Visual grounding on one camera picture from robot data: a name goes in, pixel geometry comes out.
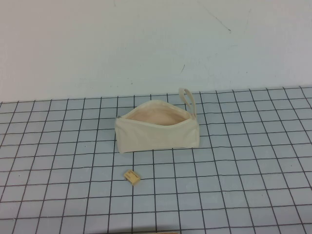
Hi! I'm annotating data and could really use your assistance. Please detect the cream fabric pencil case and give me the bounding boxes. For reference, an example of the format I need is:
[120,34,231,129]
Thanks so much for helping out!
[114,87,201,155]

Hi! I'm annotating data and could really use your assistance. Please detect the blue grid table mat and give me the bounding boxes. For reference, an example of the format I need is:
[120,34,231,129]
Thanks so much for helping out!
[0,84,312,234]

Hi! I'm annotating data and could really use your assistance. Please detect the small beige eraser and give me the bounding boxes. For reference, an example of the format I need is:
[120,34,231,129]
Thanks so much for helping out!
[123,170,141,181]

